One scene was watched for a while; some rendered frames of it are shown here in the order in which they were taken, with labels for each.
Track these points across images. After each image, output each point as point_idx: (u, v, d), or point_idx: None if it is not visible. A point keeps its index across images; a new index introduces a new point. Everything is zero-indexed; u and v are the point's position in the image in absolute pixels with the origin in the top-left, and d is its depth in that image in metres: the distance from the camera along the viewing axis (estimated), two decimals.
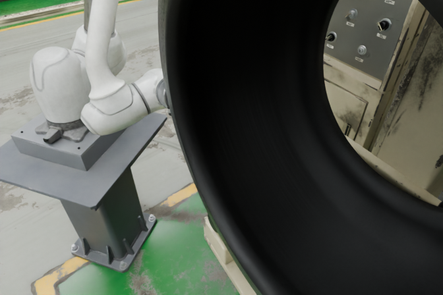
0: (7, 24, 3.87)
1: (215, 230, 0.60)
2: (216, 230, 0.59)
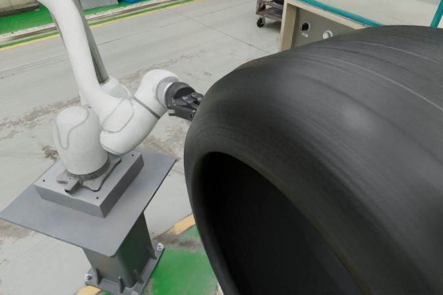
0: (14, 40, 3.96)
1: None
2: None
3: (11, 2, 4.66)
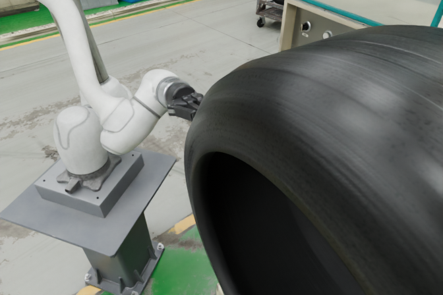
0: (14, 40, 3.96)
1: None
2: None
3: (11, 2, 4.66)
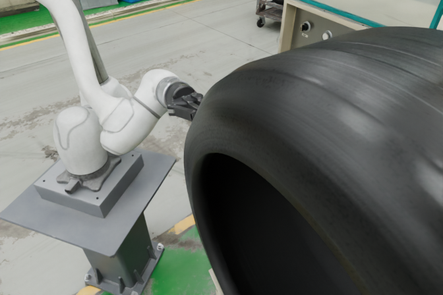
0: (14, 40, 3.96)
1: None
2: None
3: (11, 2, 4.66)
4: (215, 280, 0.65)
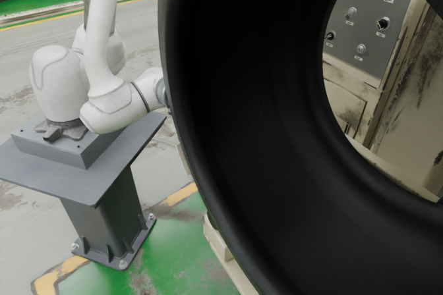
0: (7, 23, 3.88)
1: (208, 212, 0.60)
2: (207, 213, 0.60)
3: None
4: (182, 157, 0.56)
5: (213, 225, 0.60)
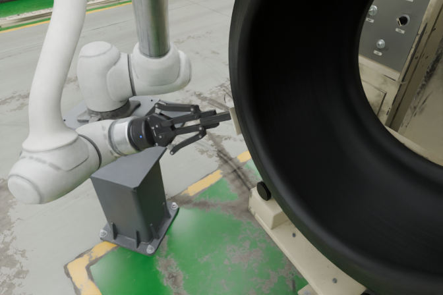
0: (20, 22, 3.96)
1: (259, 185, 0.68)
2: (258, 186, 0.68)
3: None
4: (234, 119, 0.64)
5: (262, 196, 0.68)
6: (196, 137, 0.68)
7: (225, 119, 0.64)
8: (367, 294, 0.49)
